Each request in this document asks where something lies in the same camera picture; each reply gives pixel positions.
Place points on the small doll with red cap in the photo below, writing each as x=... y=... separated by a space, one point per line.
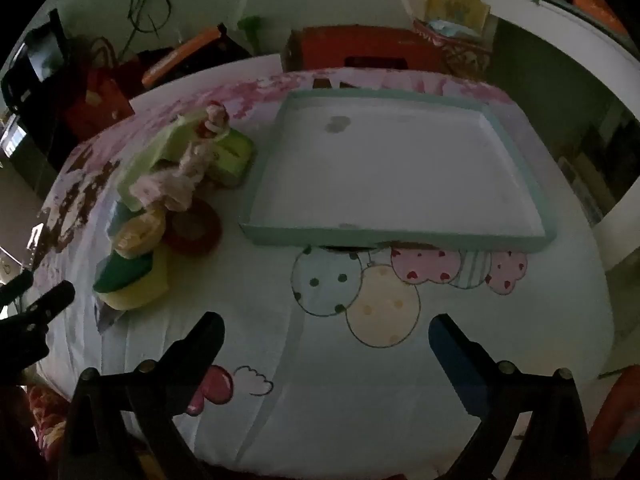
x=212 y=120

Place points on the green box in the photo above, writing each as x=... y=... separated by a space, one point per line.
x=232 y=157

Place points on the red cabinet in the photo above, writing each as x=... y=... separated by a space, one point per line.
x=360 y=47

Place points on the red bag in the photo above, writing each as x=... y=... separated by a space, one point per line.
x=97 y=95

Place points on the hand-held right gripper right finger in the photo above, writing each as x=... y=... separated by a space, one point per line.
x=450 y=355

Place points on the white tray with teal rim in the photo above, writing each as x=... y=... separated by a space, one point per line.
x=395 y=170

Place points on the yellow round plush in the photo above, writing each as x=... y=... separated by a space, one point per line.
x=137 y=232

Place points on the light blue soft block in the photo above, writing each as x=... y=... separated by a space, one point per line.
x=117 y=220

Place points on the printed pink white blanket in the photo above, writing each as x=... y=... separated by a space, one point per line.
x=325 y=360

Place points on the green bottle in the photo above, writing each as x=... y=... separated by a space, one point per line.
x=250 y=32

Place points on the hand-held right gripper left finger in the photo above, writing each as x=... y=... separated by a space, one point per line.
x=205 y=340

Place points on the orange black box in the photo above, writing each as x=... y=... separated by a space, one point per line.
x=180 y=55

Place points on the green sponge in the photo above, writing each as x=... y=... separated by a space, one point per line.
x=122 y=272

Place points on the white fluffy plush toy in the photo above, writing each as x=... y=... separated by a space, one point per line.
x=165 y=190

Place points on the yellow green plush toy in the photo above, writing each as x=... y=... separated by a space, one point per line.
x=145 y=292

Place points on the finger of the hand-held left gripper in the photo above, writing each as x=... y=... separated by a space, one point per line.
x=55 y=300
x=17 y=285

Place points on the black monitor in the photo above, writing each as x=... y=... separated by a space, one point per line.
x=42 y=57

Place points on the white shelf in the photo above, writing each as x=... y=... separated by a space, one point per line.
x=565 y=30

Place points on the red patterned cloth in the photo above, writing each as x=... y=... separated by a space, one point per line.
x=47 y=425

